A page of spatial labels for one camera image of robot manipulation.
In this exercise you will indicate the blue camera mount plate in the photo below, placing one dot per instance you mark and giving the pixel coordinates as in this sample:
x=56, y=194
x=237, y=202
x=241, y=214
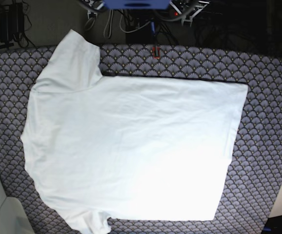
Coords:
x=137, y=4

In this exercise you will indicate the fan-patterned grey table cloth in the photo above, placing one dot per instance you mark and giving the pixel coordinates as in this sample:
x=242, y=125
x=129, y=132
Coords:
x=254, y=177

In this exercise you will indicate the black power strip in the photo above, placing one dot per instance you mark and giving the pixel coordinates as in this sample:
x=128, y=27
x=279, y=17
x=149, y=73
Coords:
x=197, y=12

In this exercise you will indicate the white T-shirt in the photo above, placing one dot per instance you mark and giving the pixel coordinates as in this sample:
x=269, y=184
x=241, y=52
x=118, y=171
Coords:
x=132, y=148

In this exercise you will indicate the black box under table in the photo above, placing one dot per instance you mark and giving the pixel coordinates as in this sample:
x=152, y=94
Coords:
x=138, y=35

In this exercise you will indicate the black equipment on left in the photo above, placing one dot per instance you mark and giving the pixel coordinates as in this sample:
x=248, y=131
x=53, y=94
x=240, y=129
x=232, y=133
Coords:
x=12, y=23

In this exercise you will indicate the grey plastic bin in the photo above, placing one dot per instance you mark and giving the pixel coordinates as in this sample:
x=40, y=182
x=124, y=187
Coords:
x=13, y=219

